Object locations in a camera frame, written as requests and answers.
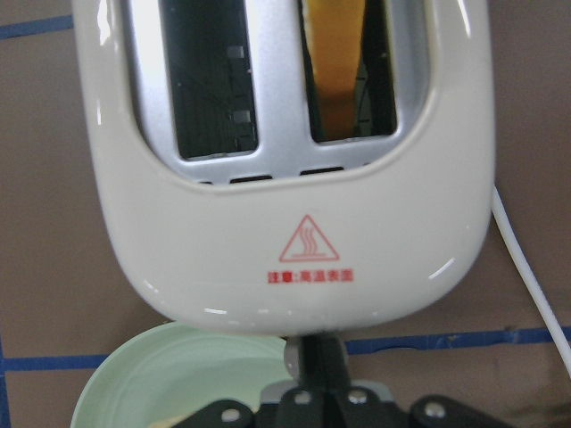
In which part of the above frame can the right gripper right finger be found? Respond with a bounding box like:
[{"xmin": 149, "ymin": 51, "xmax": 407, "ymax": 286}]
[{"xmin": 329, "ymin": 336, "xmax": 508, "ymax": 427}]

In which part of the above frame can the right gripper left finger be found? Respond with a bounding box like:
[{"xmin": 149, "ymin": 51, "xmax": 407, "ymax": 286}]
[{"xmin": 176, "ymin": 336, "xmax": 333, "ymax": 427}]

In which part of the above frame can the white two-slot toaster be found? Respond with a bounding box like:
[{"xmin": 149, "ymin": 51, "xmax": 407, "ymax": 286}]
[{"xmin": 72, "ymin": 1, "xmax": 494, "ymax": 336}]

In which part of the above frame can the bread slice in toaster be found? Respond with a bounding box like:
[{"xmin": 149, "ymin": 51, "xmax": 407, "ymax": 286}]
[{"xmin": 302, "ymin": 1, "xmax": 366, "ymax": 141}]

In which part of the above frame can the light green plate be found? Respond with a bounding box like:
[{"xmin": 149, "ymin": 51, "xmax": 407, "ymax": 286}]
[{"xmin": 70, "ymin": 323, "xmax": 289, "ymax": 427}]

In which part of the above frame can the white toaster power cord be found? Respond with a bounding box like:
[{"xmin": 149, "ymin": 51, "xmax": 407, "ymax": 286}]
[{"xmin": 490, "ymin": 185, "xmax": 571, "ymax": 371}]

